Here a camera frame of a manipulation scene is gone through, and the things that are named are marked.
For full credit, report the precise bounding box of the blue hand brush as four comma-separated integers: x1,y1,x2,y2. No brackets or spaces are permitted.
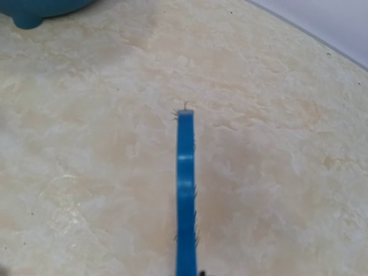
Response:
175,108,198,275

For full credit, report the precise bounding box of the teal plastic waste bin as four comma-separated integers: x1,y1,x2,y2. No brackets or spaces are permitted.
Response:
1,0,94,29

